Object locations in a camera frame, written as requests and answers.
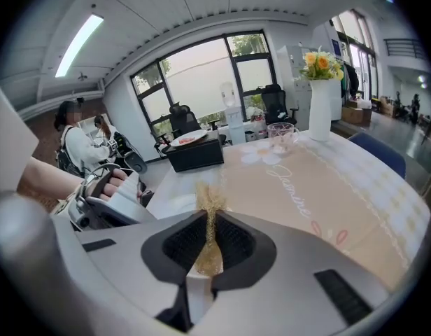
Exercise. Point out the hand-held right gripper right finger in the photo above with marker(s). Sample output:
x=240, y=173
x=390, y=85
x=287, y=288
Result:
x=289, y=275

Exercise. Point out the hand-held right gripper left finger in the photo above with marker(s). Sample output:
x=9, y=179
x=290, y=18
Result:
x=124, y=257

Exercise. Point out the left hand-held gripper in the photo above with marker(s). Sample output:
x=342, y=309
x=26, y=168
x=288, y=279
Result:
x=107, y=210

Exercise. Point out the white plate with red stain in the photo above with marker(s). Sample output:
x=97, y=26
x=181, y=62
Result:
x=187, y=139

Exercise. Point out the person's left forearm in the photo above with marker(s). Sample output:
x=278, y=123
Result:
x=47, y=177

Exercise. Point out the person's left hand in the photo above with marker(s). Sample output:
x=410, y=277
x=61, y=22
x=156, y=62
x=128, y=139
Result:
x=117, y=178

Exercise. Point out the black backpack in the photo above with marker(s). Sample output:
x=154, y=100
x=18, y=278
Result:
x=121, y=147

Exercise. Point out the beige checked tablecloth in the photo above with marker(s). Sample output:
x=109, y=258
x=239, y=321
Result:
x=341, y=194

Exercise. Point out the black box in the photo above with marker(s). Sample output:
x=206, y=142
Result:
x=196, y=156

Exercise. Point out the black office chair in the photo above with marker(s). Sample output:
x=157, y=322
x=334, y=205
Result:
x=184, y=121
x=276, y=103

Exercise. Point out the ceiling spotlight fixture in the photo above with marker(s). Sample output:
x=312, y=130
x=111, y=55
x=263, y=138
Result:
x=83, y=76

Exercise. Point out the clear glass cup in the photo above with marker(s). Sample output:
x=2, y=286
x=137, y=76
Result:
x=281, y=138

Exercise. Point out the blue chair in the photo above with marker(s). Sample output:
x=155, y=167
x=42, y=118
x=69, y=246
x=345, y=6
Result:
x=376, y=152

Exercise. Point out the white water dispenser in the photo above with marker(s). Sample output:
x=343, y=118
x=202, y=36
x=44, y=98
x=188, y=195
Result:
x=235, y=126

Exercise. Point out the white plastic bags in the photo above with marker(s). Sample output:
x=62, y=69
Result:
x=256, y=117

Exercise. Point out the black-framed window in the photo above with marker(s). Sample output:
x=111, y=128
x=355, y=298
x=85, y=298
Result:
x=201, y=79

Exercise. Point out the water dispenser bottle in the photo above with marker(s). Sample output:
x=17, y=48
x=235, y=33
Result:
x=227, y=94

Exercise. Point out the long ceiling light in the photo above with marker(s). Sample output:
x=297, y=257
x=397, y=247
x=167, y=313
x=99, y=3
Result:
x=79, y=45

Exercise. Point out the cardboard box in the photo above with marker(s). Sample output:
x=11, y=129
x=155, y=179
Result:
x=355, y=115

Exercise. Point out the white vase with flowers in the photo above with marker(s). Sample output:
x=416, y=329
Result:
x=292, y=89

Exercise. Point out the clothes rack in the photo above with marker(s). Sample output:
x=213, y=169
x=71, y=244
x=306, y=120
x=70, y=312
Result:
x=348, y=79

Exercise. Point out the yellow flower bouquet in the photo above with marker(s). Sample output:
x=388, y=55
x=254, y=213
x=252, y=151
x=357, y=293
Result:
x=322, y=63

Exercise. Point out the black balcony railing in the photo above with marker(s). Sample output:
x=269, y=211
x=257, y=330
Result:
x=404, y=48

